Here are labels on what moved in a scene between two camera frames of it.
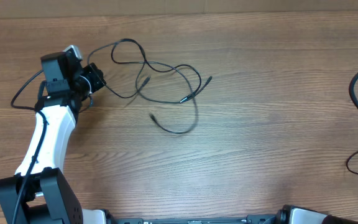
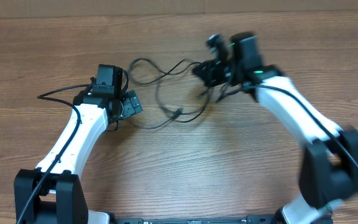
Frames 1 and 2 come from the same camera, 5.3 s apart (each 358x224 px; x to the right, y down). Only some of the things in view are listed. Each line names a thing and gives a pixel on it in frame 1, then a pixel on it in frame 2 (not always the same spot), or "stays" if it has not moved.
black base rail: (253, 219) stays
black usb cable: (139, 89) -> (168, 73)
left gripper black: (96, 74) -> (130, 102)
